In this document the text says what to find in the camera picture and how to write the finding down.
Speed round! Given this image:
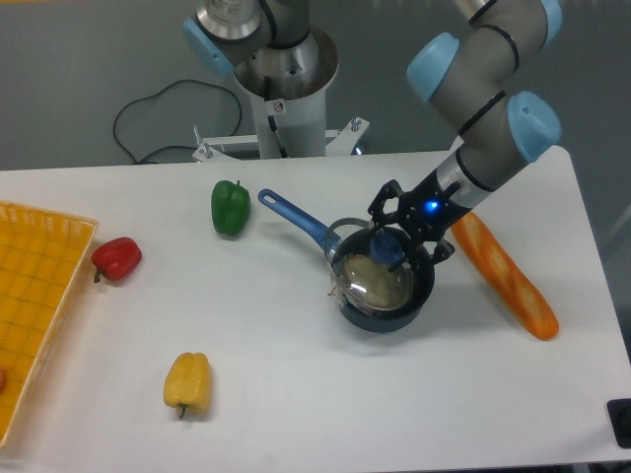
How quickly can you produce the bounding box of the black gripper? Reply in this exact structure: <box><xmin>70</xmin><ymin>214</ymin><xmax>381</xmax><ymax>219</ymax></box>
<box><xmin>368</xmin><ymin>171</ymin><xmax>461</xmax><ymax>274</ymax></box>

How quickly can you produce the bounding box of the glass pot lid blue knob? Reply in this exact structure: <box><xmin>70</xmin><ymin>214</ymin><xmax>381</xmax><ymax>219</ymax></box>
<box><xmin>323</xmin><ymin>218</ymin><xmax>414</xmax><ymax>313</ymax></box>

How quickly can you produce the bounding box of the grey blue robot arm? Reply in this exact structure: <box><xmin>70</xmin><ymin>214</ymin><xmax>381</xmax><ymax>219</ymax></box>
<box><xmin>182</xmin><ymin>1</ymin><xmax>563</xmax><ymax>269</ymax></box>

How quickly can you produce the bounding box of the orange baguette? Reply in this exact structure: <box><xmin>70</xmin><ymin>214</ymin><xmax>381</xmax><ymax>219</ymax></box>
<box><xmin>451</xmin><ymin>212</ymin><xmax>560</xmax><ymax>341</ymax></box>

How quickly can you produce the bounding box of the green bell pepper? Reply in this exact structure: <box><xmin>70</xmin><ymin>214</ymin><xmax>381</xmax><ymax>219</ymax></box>
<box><xmin>210</xmin><ymin>180</ymin><xmax>250</xmax><ymax>237</ymax></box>

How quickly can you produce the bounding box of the yellow bell pepper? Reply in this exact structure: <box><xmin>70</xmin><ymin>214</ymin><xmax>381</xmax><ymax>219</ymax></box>
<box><xmin>163</xmin><ymin>352</ymin><xmax>212</xmax><ymax>419</ymax></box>

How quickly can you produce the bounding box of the black object at table edge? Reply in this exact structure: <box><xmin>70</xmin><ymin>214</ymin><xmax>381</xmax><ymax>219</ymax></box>
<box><xmin>606</xmin><ymin>398</ymin><xmax>631</xmax><ymax>449</ymax></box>

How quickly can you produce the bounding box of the red bell pepper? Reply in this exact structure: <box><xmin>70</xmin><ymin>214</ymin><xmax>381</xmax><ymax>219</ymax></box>
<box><xmin>92</xmin><ymin>236</ymin><xmax>142</xmax><ymax>283</ymax></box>

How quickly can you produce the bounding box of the yellow woven basket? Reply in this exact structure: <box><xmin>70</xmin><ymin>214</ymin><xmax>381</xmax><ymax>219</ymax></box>
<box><xmin>1</xmin><ymin>201</ymin><xmax>99</xmax><ymax>446</ymax></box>

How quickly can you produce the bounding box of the dark pot blue handle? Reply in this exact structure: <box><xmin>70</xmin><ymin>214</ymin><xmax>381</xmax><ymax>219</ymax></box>
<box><xmin>257</xmin><ymin>188</ymin><xmax>435</xmax><ymax>333</ymax></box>

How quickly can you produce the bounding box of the black cable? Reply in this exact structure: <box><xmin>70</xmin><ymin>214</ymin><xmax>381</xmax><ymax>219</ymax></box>
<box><xmin>112</xmin><ymin>79</ymin><xmax>243</xmax><ymax>165</ymax></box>

